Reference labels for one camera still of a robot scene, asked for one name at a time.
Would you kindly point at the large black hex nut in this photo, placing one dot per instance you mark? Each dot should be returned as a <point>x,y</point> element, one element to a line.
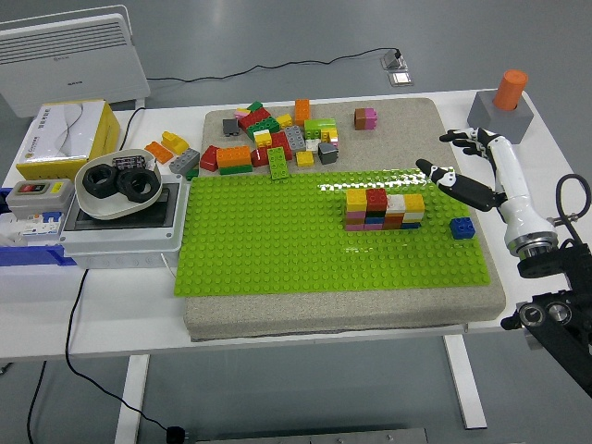
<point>150,185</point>
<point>90,182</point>

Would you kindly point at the flat dark green brick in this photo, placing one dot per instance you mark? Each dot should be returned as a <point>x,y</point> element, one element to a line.
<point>236,169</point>

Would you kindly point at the blue yellow wall brick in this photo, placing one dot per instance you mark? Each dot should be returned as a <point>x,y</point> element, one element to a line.
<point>410,225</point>

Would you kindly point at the white square toy brick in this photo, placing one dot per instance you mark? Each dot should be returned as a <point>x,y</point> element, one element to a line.
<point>395,203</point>

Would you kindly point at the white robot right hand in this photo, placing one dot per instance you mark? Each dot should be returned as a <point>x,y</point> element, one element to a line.
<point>513,185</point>

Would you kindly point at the green studded baseplate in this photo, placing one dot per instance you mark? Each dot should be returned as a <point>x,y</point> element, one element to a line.
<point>277,231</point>

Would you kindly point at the red sloped brick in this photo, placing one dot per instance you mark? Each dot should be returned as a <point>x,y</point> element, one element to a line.
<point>209,158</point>

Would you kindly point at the closed metal floor socket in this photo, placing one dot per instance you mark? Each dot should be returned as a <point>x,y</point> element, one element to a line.
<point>401,78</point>

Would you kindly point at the white panel heater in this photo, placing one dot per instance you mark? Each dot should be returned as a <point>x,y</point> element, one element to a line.
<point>69,60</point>

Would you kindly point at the orange cylinder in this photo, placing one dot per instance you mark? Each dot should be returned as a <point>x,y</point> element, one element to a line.
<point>509,88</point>

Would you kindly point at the tall orange toy brick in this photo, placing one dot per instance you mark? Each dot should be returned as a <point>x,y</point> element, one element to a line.
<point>303,111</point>

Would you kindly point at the grey cube block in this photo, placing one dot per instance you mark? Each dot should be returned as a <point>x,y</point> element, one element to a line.
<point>513,122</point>

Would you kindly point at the white table leg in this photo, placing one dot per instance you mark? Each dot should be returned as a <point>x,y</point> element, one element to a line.
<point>131,402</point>
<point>464,384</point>

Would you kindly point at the grey-brown foam mat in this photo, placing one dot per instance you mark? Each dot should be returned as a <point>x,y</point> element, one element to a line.
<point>324,314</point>

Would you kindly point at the pink toy brick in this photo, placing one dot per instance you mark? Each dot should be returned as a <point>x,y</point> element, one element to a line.
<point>371,118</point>

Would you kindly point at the small dark green brick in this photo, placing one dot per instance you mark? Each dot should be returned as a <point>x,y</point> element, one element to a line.
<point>192,174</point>

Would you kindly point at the white wall brick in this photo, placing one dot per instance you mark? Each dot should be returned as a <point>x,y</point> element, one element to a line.
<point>412,216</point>

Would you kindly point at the large lime green brick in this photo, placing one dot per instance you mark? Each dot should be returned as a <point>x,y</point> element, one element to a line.
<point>319,126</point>

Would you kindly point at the brown toy brick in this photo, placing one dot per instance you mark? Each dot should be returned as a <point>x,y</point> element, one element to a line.
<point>361,119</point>

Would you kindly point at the long dark green brick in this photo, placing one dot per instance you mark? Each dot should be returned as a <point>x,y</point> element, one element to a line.
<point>266,126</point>

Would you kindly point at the yellow sloped brick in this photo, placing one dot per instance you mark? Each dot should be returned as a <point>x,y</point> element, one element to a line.
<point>175,141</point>

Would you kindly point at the open metal floor socket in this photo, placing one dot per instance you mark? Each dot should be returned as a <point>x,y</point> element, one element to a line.
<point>393,60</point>

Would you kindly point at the yellow square toy brick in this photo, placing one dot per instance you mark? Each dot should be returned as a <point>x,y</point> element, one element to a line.
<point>414,202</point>
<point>356,199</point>

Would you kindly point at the red wall brick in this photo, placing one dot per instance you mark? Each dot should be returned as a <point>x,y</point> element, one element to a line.
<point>392,224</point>

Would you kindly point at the small white toy brick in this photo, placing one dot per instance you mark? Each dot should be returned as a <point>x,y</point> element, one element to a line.
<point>312,146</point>

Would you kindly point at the orange wall brick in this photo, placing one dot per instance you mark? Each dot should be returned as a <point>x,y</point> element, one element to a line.
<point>393,215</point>

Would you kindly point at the small yellow white brick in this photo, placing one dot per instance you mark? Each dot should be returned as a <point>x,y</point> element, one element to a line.
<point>263,137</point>
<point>329,137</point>

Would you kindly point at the small green toy brick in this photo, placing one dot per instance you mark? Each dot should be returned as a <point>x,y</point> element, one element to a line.
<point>254,106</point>

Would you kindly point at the dark grey sloped brick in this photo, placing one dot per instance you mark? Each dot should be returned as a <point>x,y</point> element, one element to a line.
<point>327,153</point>
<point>230,127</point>

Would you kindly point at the blue toy brick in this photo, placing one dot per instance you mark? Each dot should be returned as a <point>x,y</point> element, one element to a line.
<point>462,228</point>

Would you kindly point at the black plug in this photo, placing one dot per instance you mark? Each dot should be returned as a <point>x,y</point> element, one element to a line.
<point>176,434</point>

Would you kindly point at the long light grey brick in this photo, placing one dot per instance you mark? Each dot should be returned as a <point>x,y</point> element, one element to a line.
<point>185,162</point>

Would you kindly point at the white bowl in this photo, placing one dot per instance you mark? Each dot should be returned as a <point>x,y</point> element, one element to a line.
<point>106,208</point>

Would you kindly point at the white electrical junction box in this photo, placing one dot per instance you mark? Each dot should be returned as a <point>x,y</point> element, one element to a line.
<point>125,240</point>

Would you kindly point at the magenta wall brick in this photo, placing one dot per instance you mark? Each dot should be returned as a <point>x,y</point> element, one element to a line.
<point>355,227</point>

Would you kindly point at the red square toy brick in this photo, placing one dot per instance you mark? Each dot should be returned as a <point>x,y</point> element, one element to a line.
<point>377,199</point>

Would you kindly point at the black toy brick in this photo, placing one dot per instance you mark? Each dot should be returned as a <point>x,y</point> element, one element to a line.
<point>374,214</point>

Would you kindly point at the small purple black part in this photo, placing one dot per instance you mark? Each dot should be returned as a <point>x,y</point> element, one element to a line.
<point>128,162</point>

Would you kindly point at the flat orange toy brick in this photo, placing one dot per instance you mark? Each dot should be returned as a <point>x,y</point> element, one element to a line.
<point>158,151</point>

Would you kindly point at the pink wall brick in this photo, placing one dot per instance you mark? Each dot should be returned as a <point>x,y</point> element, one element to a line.
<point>355,214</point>

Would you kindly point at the brown wall brick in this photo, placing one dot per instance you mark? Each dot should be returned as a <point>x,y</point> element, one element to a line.
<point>355,221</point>

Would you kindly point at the white blue circuit breaker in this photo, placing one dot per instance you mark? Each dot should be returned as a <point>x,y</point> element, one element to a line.
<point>39,226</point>

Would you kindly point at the long orange toy brick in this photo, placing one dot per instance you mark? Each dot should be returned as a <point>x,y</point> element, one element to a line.
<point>233,156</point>

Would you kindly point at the grey push-button switch box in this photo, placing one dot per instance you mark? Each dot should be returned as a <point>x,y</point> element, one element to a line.
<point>39,194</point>

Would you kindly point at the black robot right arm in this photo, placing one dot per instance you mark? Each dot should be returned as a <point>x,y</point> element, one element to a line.
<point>564,314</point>

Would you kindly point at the blue plastic bin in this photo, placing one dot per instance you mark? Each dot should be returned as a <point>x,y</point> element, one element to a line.
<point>28,255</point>

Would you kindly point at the long red toy brick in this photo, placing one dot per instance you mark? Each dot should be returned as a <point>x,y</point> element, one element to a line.
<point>253,119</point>

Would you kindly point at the yellow white tissue box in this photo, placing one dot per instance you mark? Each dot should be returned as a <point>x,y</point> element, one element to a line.
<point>60,134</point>

